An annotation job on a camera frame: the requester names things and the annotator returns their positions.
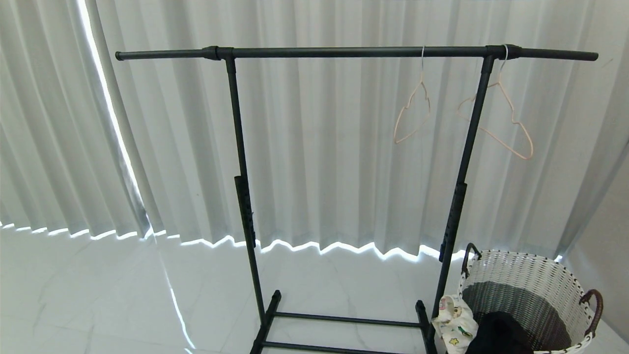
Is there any pink clothes hanger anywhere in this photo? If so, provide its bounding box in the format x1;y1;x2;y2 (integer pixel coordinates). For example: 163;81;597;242
393;47;431;145
457;45;534;160

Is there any black T-shirt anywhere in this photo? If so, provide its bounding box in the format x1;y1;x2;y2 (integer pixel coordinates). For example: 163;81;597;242
465;311;535;354

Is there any white laundry basket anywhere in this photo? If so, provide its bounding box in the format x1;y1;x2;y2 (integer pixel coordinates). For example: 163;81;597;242
459;243;603;354

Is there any cream printed garment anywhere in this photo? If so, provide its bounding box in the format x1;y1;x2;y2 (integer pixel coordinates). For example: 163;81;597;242
431;294;480;354

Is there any white curtain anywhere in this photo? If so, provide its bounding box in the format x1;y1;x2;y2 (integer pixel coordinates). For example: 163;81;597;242
0;0;629;262

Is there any black clothes rack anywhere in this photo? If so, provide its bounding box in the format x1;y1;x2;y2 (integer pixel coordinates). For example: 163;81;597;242
115;44;599;354

